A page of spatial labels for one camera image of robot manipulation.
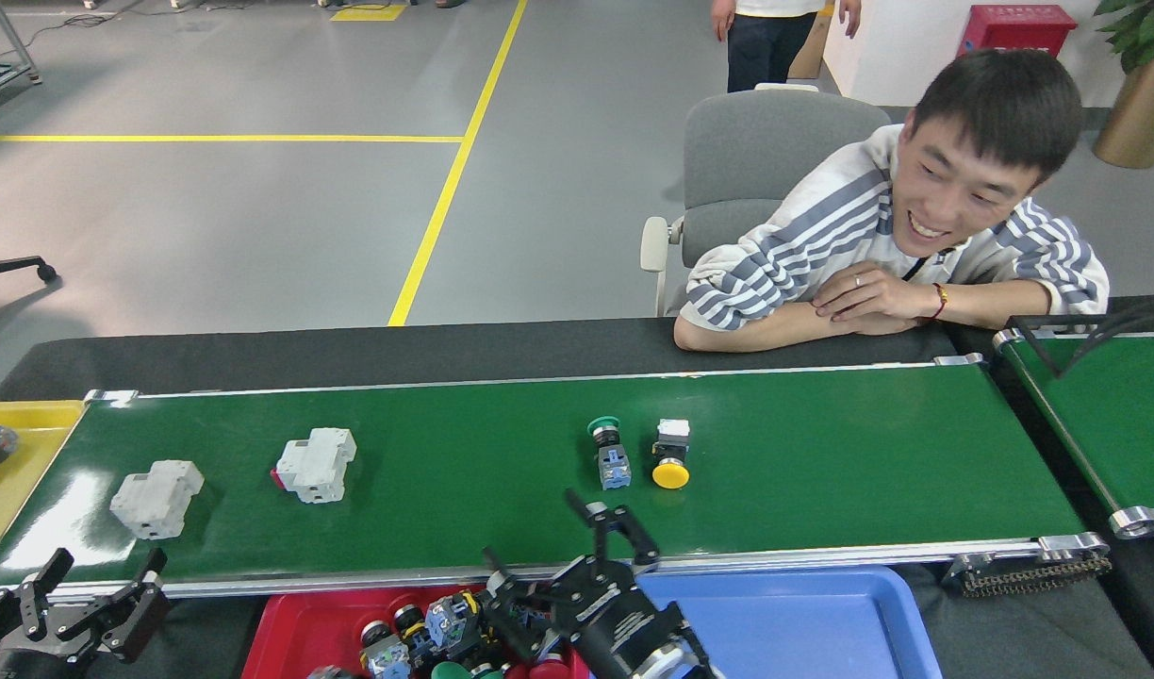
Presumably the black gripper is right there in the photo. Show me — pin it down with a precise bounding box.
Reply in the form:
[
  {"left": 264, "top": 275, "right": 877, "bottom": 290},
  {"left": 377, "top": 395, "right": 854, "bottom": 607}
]
[
  {"left": 0, "top": 547, "right": 173, "bottom": 679},
  {"left": 483, "top": 490, "right": 701, "bottom": 679}
]

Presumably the white circuit breaker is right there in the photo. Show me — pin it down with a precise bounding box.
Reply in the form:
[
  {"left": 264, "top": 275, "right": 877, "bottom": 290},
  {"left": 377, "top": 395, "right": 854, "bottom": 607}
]
[
  {"left": 271, "top": 427, "right": 358, "bottom": 505},
  {"left": 109, "top": 459, "right": 206, "bottom": 540}
]

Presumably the yellow mushroom push button switch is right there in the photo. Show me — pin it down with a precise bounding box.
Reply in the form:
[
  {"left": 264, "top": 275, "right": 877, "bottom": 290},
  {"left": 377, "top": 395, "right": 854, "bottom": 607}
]
[{"left": 651, "top": 419, "right": 692, "bottom": 490}]

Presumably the yellow plastic tray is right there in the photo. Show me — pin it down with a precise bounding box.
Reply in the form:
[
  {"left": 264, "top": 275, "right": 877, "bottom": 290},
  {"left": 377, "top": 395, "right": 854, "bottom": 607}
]
[{"left": 0, "top": 401, "right": 88, "bottom": 574}]

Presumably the red plastic tray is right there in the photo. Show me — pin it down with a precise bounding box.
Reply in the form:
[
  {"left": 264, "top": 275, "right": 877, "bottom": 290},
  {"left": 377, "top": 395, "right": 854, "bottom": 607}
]
[{"left": 240, "top": 585, "right": 592, "bottom": 679}]

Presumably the blue plastic tray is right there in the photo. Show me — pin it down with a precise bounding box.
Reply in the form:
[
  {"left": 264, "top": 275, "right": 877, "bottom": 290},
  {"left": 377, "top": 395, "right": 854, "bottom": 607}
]
[{"left": 634, "top": 566, "right": 944, "bottom": 679}]

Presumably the green conveyor belt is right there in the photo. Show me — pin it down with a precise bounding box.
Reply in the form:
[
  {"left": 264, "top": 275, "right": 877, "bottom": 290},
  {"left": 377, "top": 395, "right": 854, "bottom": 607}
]
[
  {"left": 0, "top": 354, "right": 1113, "bottom": 604},
  {"left": 992, "top": 327, "right": 1154, "bottom": 540}
]

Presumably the seated person's right hand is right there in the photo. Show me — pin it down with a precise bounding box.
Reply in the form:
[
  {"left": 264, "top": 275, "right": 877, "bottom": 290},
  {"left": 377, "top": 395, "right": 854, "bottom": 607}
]
[{"left": 832, "top": 317, "right": 922, "bottom": 339}]

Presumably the seated person's left hand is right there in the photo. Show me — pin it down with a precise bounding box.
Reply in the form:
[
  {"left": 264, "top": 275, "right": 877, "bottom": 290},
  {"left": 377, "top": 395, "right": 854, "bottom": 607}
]
[{"left": 811, "top": 261, "right": 938, "bottom": 323}]

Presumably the black table cloth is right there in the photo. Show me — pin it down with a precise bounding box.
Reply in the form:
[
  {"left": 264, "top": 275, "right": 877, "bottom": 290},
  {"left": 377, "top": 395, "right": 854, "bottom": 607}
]
[
  {"left": 945, "top": 294, "right": 1154, "bottom": 679},
  {"left": 0, "top": 316, "right": 1154, "bottom": 679}
]

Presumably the black office chair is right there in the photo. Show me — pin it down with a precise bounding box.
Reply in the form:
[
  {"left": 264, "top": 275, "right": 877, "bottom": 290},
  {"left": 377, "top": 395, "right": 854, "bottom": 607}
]
[{"left": 0, "top": 179, "right": 58, "bottom": 355}]

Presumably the seated person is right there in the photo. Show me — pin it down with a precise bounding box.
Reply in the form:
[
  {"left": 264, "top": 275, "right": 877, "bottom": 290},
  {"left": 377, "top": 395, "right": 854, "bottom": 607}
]
[{"left": 674, "top": 49, "right": 1111, "bottom": 353}]

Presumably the grey office chair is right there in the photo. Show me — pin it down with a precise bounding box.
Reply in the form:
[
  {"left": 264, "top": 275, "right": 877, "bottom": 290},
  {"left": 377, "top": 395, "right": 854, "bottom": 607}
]
[{"left": 640, "top": 83, "right": 891, "bottom": 317}]

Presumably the metal wheeled cart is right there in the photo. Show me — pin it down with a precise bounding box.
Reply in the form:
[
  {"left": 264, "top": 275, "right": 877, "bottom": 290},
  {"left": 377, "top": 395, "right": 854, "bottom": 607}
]
[{"left": 0, "top": 0, "right": 42, "bottom": 105}]

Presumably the standing person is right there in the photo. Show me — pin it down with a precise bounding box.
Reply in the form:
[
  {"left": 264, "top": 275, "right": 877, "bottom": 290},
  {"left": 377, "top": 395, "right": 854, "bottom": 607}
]
[{"left": 712, "top": 0, "right": 863, "bottom": 93}]

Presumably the red fire extinguisher box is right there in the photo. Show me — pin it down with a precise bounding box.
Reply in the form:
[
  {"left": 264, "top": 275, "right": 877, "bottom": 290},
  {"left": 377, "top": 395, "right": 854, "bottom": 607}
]
[{"left": 957, "top": 4, "right": 1078, "bottom": 59}]

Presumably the potted plant in gold pot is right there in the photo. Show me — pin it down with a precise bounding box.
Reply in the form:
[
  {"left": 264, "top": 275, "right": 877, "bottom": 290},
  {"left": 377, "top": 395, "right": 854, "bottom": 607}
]
[{"left": 1093, "top": 0, "right": 1154, "bottom": 171}]

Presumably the black conveyor drive chain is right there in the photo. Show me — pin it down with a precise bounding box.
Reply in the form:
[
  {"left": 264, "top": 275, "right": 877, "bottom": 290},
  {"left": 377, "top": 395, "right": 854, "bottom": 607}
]
[{"left": 959, "top": 552, "right": 1113, "bottom": 598}]

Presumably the black curved cable bundle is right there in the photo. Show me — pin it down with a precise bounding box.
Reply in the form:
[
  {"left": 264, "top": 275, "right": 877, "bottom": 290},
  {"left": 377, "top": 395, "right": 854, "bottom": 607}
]
[{"left": 1009, "top": 297, "right": 1154, "bottom": 378}]

